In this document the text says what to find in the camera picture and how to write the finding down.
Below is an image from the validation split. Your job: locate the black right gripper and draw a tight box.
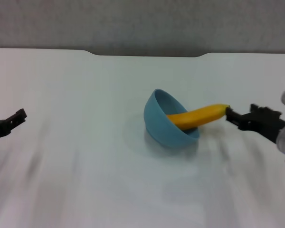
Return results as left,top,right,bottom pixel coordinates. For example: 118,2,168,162
225,103,285,144

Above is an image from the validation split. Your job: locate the yellow banana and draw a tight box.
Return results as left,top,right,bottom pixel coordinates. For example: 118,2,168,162
166,103,230,131

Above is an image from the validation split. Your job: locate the blue bowl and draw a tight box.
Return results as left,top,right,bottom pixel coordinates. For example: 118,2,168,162
143,88,200,149

